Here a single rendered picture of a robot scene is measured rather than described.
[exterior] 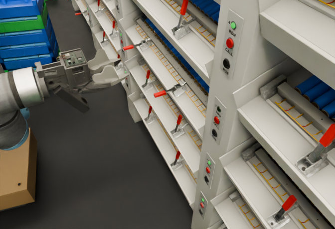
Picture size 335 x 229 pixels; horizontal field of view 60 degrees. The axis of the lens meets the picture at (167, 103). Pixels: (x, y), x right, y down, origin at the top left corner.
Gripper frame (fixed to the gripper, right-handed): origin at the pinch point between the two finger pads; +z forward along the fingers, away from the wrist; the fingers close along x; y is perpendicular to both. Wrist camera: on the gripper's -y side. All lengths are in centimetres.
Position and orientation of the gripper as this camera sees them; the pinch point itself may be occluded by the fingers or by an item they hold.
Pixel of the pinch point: (120, 70)
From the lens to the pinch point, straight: 78.9
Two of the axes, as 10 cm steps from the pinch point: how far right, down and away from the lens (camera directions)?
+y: 0.3, -7.0, -7.1
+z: 9.0, -2.9, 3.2
